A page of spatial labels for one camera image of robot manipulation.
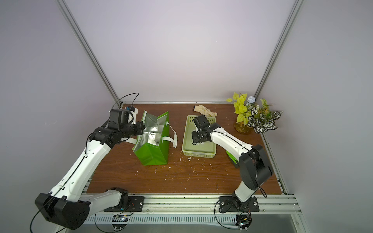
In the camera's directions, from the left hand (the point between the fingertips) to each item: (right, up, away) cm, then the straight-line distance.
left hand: (146, 124), depth 76 cm
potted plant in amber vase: (+58, +4, +3) cm, 58 cm away
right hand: (+27, -7, +12) cm, 31 cm away
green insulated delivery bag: (+4, -11, -4) cm, 12 cm away
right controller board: (+50, -47, -6) cm, 69 cm away
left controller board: (-13, -49, -4) cm, 51 cm away
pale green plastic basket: (+34, -18, +16) cm, 41 cm away
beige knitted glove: (+34, +9, +38) cm, 52 cm away
